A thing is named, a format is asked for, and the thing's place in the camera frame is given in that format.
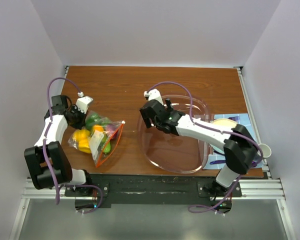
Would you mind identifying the purple fake onion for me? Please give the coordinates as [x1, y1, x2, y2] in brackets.
[104, 123, 118, 135]

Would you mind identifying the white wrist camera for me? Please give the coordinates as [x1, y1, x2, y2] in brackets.
[143, 89, 164, 105]
[75, 91, 94, 114]

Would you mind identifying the clear zip top bag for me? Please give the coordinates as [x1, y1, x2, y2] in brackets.
[68, 111, 126, 168]

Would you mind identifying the cream floral plate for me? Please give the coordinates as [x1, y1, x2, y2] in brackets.
[211, 118, 238, 155]

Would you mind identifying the blue checkered placemat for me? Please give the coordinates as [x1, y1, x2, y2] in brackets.
[201, 113, 266, 171]

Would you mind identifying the purple cable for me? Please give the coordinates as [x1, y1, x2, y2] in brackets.
[42, 77, 104, 214]
[147, 81, 265, 214]

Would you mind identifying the green fake vegetable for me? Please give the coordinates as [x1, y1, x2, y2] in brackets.
[85, 113, 101, 131]

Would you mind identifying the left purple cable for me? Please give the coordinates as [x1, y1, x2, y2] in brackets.
[42, 77, 104, 214]

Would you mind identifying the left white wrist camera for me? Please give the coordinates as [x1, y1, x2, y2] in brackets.
[75, 91, 94, 114]

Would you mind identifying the clear pink plastic tray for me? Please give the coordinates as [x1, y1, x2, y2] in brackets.
[137, 93, 212, 174]

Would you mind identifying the green fake grapes bunch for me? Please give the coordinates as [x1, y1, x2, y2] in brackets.
[99, 117, 113, 129]

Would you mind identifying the purple plastic fork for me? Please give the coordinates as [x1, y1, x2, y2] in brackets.
[228, 115, 240, 122]

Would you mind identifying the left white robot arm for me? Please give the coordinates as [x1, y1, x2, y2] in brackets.
[24, 95, 94, 196]

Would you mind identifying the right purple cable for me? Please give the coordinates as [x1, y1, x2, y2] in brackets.
[147, 81, 265, 214]

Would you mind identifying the yellow fake bell pepper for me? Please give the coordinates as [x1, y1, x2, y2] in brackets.
[72, 129, 91, 154]

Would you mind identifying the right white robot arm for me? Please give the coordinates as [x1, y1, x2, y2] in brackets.
[139, 99, 263, 197]

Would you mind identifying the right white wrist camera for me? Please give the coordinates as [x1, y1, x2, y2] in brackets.
[143, 89, 164, 105]

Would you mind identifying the light green fake cucumber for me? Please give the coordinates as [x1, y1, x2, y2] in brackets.
[102, 140, 112, 155]

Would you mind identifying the orange fake mango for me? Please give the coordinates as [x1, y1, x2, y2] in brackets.
[90, 124, 104, 135]

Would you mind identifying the white blue-handled mug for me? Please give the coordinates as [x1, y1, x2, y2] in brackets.
[258, 143, 272, 159]

